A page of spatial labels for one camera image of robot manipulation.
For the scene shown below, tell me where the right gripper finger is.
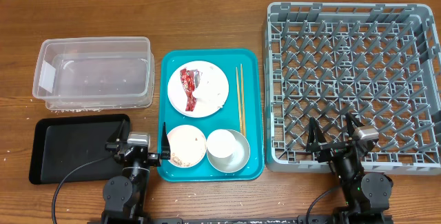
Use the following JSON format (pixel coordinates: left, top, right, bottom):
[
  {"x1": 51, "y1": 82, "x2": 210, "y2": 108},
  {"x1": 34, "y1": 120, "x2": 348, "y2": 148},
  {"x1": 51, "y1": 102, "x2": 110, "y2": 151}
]
[
  {"x1": 345, "y1": 112, "x2": 364, "y2": 140},
  {"x1": 307, "y1": 117, "x2": 327, "y2": 144}
]

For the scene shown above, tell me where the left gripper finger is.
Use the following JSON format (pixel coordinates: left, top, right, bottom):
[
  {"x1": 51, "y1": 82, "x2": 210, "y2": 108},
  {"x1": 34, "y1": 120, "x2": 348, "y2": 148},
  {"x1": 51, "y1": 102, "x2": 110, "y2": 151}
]
[
  {"x1": 107, "y1": 119, "x2": 126, "y2": 143},
  {"x1": 161, "y1": 123, "x2": 170, "y2": 154}
]

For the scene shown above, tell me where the pink bowl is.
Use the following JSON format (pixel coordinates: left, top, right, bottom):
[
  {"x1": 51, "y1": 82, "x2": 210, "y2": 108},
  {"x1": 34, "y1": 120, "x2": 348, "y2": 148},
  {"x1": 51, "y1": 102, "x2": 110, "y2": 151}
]
[{"x1": 167, "y1": 125, "x2": 207, "y2": 168}]

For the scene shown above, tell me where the white cup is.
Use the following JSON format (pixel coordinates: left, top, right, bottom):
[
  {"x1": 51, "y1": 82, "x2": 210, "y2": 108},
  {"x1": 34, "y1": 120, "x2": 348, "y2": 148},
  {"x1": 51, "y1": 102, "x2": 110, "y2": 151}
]
[{"x1": 207, "y1": 129, "x2": 236, "y2": 159}]

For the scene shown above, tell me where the red snack wrapper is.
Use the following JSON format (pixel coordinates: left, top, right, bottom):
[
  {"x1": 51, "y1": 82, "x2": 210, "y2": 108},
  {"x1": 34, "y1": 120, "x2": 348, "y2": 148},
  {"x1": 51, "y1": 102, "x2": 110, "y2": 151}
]
[{"x1": 180, "y1": 68, "x2": 201, "y2": 112}]

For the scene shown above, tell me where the grey bowl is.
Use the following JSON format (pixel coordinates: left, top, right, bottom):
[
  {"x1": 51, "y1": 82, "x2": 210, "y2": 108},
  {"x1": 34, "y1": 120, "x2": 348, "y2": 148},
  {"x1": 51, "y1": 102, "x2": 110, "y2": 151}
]
[{"x1": 207, "y1": 130, "x2": 251, "y2": 174}]

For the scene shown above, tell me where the white napkin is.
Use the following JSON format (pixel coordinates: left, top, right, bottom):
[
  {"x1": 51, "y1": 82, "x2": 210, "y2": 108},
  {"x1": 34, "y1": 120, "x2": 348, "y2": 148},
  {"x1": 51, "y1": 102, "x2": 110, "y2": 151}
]
[{"x1": 193, "y1": 70, "x2": 226, "y2": 109}]

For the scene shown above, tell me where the large white plate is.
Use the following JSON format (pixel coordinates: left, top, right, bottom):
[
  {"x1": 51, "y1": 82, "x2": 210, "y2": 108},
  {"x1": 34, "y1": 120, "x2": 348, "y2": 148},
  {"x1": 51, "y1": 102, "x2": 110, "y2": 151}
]
[{"x1": 167, "y1": 61, "x2": 229, "y2": 118}]

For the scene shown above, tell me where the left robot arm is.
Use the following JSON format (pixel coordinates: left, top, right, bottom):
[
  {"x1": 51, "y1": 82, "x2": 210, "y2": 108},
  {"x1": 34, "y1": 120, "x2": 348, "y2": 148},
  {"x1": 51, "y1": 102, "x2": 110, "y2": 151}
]
[{"x1": 101, "y1": 121, "x2": 172, "y2": 224}]

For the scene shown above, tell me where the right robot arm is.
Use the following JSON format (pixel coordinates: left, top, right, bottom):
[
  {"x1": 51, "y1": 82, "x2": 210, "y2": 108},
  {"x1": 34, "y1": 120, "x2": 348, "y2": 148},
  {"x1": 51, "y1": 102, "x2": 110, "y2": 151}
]
[{"x1": 305, "y1": 113, "x2": 393, "y2": 224}]

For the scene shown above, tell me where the grey dishwasher rack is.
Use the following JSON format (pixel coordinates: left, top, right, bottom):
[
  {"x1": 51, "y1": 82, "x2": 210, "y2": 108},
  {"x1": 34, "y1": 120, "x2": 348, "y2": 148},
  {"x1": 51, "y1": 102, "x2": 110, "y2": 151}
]
[{"x1": 263, "y1": 2, "x2": 440, "y2": 175}]

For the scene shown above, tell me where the clear plastic bin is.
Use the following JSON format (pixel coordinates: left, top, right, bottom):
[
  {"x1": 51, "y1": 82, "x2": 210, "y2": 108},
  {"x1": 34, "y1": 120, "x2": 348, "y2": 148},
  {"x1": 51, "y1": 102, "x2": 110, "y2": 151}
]
[{"x1": 32, "y1": 37, "x2": 155, "y2": 111}]

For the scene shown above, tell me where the black plastic tray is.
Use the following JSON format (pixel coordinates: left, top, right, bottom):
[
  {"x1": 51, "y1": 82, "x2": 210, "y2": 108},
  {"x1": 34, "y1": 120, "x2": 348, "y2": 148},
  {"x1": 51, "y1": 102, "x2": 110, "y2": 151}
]
[{"x1": 29, "y1": 114, "x2": 131, "y2": 185}]

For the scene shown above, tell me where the teal serving tray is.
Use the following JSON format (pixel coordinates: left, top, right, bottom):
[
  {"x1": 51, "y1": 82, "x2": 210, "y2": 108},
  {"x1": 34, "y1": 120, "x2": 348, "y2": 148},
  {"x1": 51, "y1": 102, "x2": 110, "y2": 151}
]
[{"x1": 157, "y1": 48, "x2": 265, "y2": 183}]

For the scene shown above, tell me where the left wooden chopstick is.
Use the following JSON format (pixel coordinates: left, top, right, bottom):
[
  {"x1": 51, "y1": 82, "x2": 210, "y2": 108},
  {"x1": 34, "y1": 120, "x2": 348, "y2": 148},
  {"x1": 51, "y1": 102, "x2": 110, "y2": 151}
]
[{"x1": 236, "y1": 67, "x2": 243, "y2": 134}]

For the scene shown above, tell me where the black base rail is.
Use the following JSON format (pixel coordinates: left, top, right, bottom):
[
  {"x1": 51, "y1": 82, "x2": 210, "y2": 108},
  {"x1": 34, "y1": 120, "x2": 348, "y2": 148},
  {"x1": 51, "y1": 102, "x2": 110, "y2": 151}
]
[{"x1": 88, "y1": 215, "x2": 394, "y2": 224}]

